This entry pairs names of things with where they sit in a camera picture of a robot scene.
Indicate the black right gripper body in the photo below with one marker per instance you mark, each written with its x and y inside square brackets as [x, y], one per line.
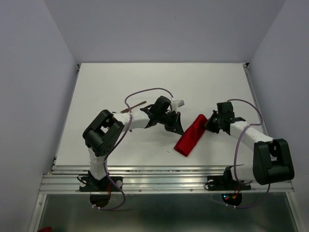
[220, 118]

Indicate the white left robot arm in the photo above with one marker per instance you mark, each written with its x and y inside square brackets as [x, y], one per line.
[104, 131]

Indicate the aluminium left side rail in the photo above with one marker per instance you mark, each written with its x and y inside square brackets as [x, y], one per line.
[65, 118]

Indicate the aluminium rail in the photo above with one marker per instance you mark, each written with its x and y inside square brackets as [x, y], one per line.
[65, 118]
[262, 125]

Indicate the dark wooden fork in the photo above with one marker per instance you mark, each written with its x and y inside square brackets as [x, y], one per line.
[132, 107]

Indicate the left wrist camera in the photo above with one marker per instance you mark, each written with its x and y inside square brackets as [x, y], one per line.
[177, 104]

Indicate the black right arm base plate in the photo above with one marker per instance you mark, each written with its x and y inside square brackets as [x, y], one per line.
[218, 183]

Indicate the red cloth napkin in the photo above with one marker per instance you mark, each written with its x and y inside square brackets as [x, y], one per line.
[191, 137]

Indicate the aluminium front rail frame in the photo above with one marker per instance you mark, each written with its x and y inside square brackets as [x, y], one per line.
[136, 179]

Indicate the aluminium right side rail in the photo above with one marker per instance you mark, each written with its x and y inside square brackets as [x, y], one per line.
[262, 125]

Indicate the red object bottom left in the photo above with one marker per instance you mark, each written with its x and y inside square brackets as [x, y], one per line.
[45, 229]

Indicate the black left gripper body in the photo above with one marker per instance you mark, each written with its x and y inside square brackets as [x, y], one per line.
[167, 118]

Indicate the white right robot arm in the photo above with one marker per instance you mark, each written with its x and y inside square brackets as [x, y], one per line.
[272, 161]

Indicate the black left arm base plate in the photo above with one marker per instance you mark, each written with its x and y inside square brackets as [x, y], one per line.
[89, 184]

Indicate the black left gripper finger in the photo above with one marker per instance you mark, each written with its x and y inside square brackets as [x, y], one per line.
[178, 129]
[170, 127]

